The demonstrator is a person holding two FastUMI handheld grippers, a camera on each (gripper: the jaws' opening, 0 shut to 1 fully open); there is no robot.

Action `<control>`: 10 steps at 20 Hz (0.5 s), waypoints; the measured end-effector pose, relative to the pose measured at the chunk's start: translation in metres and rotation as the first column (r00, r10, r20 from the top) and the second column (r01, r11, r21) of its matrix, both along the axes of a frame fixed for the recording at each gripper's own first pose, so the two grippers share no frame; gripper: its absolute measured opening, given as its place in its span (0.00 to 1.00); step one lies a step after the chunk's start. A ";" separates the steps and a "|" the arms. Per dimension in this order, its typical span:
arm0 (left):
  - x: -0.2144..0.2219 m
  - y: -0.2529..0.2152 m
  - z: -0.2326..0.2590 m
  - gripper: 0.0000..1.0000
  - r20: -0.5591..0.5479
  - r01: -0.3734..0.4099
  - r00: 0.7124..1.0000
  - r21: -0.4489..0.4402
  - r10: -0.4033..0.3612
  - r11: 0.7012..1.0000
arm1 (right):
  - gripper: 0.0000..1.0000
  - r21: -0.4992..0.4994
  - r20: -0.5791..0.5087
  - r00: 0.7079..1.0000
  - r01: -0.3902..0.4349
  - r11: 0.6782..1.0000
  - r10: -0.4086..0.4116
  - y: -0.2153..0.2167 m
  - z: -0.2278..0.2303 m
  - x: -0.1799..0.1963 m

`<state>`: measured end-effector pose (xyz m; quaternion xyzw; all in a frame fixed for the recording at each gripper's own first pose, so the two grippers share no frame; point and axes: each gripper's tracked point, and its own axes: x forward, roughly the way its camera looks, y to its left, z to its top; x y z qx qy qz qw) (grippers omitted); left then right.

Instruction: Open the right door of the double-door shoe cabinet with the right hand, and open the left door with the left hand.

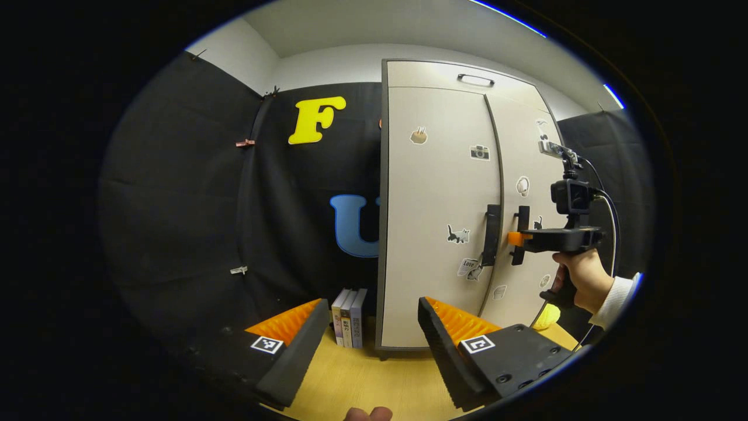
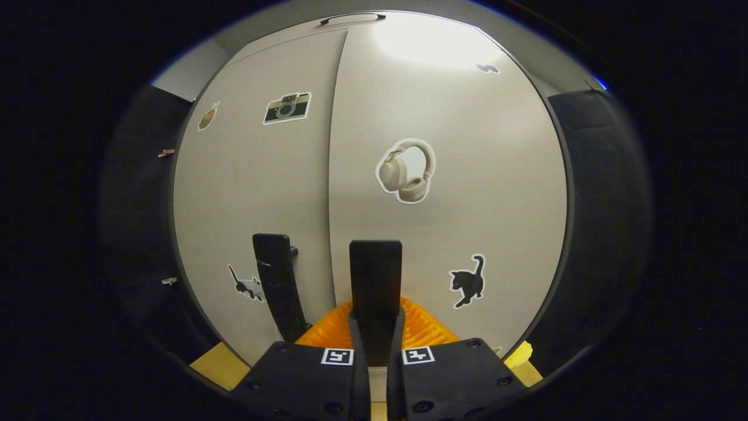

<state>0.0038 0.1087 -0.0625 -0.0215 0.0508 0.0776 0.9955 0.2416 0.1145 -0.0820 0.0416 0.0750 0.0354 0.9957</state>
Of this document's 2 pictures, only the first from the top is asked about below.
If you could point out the white cloth clip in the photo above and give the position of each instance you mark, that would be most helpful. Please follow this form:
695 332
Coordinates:
238 270

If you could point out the beige double-door shoe cabinet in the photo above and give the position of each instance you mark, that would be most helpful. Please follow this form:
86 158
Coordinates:
383 234

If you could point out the yellow bumpy object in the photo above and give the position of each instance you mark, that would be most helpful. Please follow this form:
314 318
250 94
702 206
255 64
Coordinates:
546 317

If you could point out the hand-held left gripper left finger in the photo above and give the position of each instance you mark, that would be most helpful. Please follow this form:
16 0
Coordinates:
298 362

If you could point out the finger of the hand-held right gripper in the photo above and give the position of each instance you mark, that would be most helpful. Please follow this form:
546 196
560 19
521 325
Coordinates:
515 238

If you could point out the beige cabinet drawer front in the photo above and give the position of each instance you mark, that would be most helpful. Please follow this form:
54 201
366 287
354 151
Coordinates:
421 73

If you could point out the red cloth clip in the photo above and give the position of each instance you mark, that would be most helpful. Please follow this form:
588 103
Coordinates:
245 142

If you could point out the white spine book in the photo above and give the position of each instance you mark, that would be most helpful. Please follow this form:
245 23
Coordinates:
347 321

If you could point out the grey-blue spine book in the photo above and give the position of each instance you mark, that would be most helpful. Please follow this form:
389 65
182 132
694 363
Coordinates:
358 321

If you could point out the beige spine book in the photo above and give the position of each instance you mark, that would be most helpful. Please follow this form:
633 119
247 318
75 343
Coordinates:
337 316

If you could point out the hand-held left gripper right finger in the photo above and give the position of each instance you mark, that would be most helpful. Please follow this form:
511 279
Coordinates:
444 356

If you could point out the beige cabinet door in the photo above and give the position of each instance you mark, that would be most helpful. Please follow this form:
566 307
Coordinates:
438 193
520 146

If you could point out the black backdrop cloth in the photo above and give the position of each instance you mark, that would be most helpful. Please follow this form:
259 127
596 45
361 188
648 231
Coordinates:
175 204

